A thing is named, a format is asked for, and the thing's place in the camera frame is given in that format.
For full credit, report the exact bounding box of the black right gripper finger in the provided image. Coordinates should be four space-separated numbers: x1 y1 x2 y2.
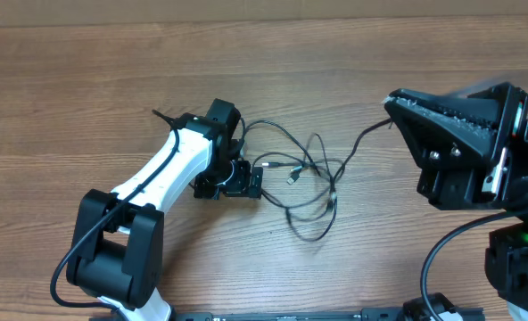
383 95 499 173
386 88 505 132

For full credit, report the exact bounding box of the thick black USB cable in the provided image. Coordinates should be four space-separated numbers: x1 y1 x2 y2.
241 118 393 211

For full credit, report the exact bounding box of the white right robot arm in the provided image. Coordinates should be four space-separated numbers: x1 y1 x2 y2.
384 82 528 320

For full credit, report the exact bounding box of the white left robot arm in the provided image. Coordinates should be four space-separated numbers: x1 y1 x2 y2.
55 99 263 320

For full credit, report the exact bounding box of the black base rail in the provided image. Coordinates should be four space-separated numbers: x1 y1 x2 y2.
169 292 486 321

